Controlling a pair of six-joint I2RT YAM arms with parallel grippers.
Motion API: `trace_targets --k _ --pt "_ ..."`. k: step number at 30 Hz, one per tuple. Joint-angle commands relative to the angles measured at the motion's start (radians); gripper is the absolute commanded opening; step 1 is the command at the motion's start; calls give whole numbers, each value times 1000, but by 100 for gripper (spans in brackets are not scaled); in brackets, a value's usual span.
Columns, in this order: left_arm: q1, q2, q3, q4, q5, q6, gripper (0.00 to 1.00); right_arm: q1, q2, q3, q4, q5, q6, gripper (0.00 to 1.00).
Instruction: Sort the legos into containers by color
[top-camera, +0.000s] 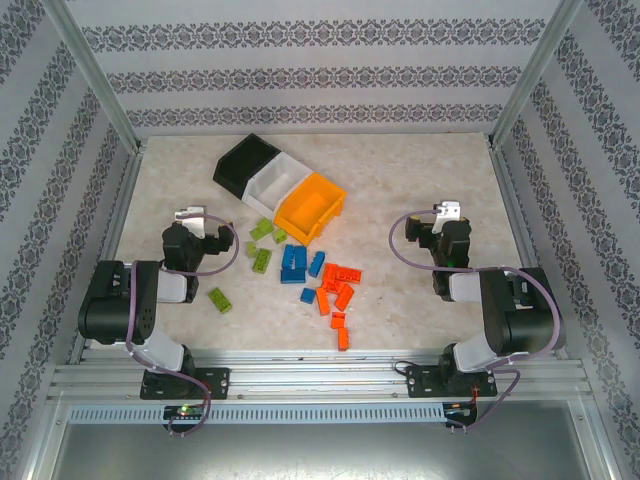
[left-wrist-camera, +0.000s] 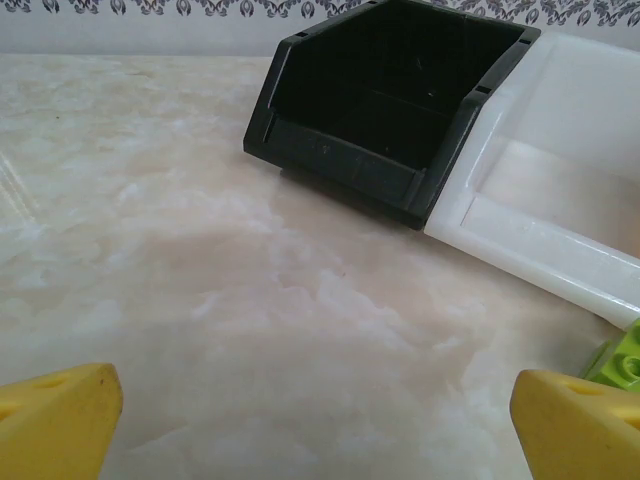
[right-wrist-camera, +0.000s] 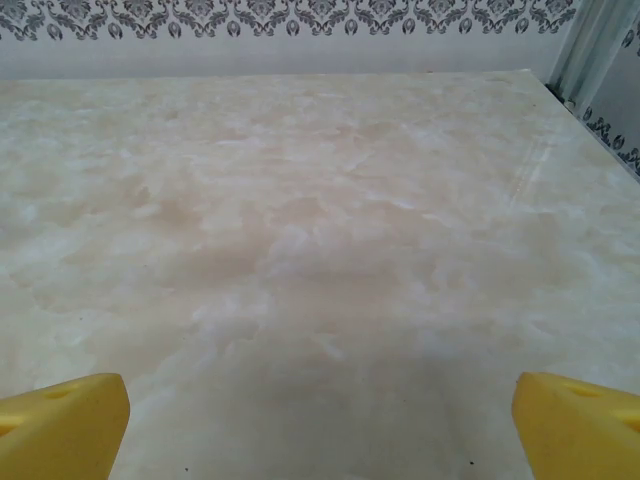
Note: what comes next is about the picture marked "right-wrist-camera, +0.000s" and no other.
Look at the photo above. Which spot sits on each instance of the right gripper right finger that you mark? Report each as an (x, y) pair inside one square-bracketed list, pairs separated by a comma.
[(585, 435)]

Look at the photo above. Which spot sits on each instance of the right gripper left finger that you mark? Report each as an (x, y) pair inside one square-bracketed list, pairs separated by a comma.
[(60, 430)]

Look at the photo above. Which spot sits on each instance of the aluminum frame post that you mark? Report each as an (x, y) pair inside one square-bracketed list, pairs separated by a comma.
[(585, 45)]

